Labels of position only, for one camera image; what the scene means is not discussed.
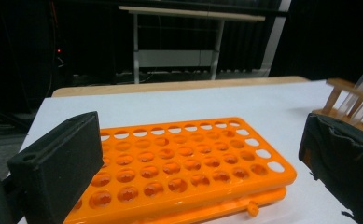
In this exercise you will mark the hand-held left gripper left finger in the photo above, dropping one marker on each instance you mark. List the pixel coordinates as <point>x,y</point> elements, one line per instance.
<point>58,161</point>

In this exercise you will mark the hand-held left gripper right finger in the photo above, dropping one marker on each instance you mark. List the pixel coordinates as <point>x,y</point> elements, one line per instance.
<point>344,161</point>

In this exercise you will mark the wooden tube rack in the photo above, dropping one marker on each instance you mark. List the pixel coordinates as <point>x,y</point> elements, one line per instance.
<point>337,83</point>

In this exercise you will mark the orange plastic tube rack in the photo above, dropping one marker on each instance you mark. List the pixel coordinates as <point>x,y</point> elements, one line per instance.
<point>182,161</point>

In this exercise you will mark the white upright beam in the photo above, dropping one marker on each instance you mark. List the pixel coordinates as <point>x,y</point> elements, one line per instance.
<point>274,40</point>

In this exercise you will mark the metal frame stand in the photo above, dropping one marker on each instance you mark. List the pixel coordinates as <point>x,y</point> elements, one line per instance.
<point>170,58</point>

